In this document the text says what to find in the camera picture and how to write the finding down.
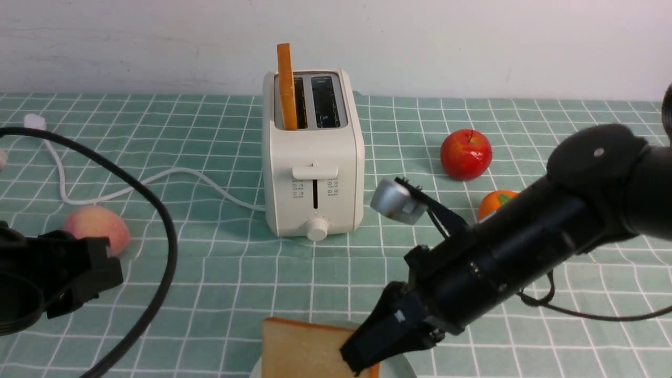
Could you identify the red apple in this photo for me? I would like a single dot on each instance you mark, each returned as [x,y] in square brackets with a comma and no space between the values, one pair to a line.
[465,154]

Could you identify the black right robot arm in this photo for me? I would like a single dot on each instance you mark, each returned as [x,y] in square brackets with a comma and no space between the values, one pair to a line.
[603,185]

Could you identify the toast slice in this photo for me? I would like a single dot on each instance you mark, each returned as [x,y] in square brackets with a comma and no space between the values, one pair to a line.
[293,348]
[286,87]

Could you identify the white toaster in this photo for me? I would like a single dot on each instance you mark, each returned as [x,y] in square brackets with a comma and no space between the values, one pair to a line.
[314,176]

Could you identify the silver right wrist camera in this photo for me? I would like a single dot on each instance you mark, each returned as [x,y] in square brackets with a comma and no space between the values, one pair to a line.
[394,201]

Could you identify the orange persimmon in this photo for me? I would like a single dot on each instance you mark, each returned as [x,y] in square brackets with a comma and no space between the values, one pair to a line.
[493,201]

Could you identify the green checkered tablecloth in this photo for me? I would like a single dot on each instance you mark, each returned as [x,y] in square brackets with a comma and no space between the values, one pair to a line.
[233,272]

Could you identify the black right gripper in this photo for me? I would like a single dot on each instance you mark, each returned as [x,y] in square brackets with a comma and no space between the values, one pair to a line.
[448,287]

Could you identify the pink peach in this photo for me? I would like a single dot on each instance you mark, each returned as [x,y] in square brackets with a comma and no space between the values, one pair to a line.
[98,221]

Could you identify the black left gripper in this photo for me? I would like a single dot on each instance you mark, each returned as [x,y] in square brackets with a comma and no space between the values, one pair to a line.
[72,272]

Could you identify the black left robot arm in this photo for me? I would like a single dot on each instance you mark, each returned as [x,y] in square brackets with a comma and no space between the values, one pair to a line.
[22,300]

